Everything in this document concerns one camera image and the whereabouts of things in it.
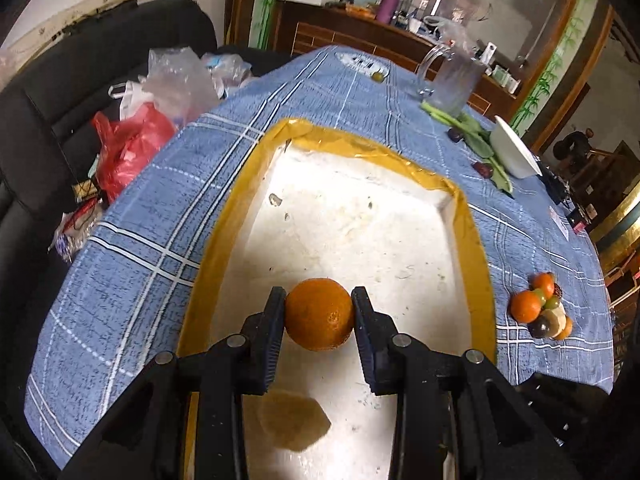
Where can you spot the dark plum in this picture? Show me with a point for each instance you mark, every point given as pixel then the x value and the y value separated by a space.
pixel 483 169
pixel 454 135

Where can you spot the white bowl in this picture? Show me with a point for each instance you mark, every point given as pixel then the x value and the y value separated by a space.
pixel 515 150

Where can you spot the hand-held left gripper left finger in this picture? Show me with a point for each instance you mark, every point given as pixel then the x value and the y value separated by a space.
pixel 276 330

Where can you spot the black power adapter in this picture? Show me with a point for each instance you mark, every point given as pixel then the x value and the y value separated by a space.
pixel 555 185

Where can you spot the red plastic bag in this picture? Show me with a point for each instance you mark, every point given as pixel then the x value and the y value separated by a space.
pixel 130 152

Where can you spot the black and red box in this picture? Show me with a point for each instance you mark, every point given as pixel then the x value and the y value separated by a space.
pixel 577 217

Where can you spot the purple bottle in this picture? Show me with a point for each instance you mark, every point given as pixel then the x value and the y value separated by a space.
pixel 391 2

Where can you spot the small green fruit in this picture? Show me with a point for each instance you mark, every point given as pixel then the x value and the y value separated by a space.
pixel 377 76

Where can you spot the clear snack packet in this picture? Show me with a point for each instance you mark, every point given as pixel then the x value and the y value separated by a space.
pixel 75 230

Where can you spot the wooden cabinet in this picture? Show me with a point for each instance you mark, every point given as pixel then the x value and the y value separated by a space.
pixel 380 35

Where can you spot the clear glass pitcher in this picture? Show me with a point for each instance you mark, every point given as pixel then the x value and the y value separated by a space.
pixel 452 82

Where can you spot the white plastic bag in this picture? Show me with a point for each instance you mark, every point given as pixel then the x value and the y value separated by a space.
pixel 127 95

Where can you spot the black sofa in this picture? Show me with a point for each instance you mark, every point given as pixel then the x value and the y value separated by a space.
pixel 45 110

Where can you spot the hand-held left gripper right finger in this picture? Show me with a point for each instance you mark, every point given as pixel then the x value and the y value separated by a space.
pixel 362 330

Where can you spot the blue plaid tablecloth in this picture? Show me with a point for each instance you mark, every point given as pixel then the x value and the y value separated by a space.
pixel 150 240

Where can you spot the clear plastic bag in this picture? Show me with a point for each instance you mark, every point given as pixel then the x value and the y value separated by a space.
pixel 182 77

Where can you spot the white paper card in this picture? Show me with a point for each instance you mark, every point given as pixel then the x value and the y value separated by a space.
pixel 560 221

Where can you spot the white foam box yellow tape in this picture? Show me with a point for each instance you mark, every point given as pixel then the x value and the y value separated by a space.
pixel 350 220

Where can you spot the dark figure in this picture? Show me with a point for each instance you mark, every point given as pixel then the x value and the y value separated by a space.
pixel 575 145

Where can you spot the green leafy vegetable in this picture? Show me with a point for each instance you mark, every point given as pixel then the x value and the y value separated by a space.
pixel 475 137

